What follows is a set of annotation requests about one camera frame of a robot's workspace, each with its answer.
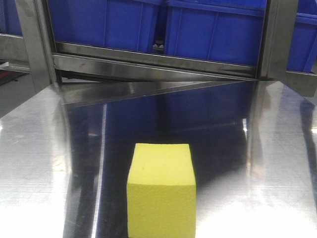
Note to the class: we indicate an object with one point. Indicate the yellow foam block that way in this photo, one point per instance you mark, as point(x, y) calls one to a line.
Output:
point(161, 192)

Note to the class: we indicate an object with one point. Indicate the stainless steel shelf rack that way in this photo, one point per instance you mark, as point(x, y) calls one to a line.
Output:
point(38, 53)

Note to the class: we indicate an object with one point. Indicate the blue plastic bin left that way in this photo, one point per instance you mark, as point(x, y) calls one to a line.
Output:
point(118, 24)

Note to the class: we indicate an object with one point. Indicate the blue plastic bin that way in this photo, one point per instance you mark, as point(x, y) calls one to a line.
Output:
point(221, 32)
point(118, 24)
point(303, 51)

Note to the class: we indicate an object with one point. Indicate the blue plastic bin centre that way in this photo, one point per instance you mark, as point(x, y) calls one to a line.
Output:
point(221, 32)

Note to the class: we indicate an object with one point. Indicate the blue plastic bin right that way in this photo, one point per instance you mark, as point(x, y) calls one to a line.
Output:
point(303, 51)

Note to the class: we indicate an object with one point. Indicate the blue bin far left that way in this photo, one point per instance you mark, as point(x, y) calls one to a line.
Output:
point(9, 21)

